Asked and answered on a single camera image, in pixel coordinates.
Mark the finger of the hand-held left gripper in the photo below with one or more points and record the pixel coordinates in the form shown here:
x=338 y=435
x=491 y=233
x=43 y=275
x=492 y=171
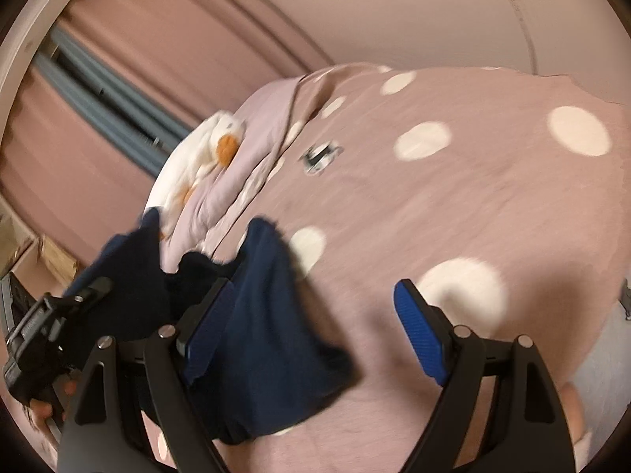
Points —
x=84 y=295

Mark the lilac quilt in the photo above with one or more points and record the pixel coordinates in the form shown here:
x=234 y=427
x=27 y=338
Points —
x=256 y=123

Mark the person's left hand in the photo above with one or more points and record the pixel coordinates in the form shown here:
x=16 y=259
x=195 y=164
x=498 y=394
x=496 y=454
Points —
x=47 y=406

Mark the white plush goose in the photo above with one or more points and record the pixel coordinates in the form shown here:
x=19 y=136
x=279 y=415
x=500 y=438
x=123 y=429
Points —
x=197 y=157

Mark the pink curtain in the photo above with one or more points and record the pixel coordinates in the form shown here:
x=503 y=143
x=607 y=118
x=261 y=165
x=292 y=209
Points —
x=148 y=34

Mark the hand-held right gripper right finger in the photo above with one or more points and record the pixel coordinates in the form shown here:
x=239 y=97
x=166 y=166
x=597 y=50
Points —
x=419 y=330

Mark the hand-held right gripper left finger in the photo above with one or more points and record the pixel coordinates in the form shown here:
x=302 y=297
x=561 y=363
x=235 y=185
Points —
x=209 y=330

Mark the navy fleece jacket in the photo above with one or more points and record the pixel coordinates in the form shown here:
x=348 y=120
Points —
x=276 y=335

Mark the white shelf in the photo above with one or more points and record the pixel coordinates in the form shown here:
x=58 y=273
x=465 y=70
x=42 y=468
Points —
x=15 y=246

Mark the grey metal bracket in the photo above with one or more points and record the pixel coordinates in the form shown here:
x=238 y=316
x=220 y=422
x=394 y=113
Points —
x=626 y=298

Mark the pink polka dot bed sheet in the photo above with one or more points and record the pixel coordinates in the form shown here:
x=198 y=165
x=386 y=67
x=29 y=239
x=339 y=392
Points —
x=468 y=197

